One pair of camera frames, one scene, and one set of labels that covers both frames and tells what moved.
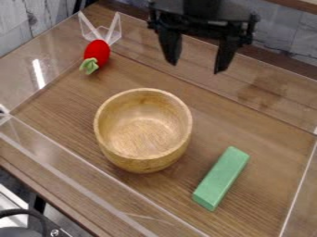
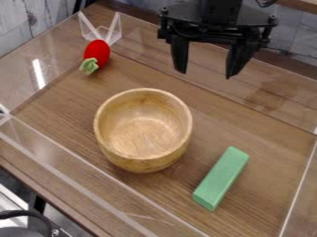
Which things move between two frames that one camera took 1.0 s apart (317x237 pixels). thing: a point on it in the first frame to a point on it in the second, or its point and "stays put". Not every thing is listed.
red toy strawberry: x=95 y=56 stays put
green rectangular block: x=212 y=189 stays put
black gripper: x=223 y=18 to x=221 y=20
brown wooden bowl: x=142 y=128 stays put
